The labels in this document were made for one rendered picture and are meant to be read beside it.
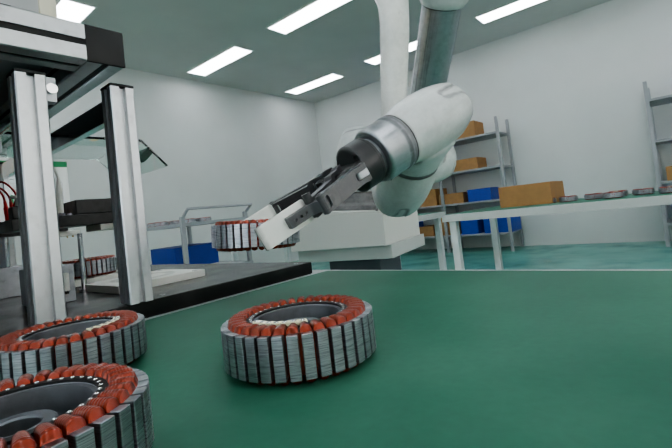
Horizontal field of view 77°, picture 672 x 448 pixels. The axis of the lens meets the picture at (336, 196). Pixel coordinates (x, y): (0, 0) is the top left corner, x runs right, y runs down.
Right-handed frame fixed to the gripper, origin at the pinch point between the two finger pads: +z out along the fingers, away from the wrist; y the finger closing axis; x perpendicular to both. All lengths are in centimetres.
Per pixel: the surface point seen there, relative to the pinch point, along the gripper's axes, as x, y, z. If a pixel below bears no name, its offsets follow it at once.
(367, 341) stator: -5.6, -28.4, 4.9
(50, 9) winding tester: 40.5, 16.8, 5.0
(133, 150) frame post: 16.8, 6.9, 6.9
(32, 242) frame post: 12.1, 2.2, 21.3
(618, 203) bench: -111, 82, -203
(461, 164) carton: -162, 442, -448
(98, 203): 13.9, 23.4, 13.7
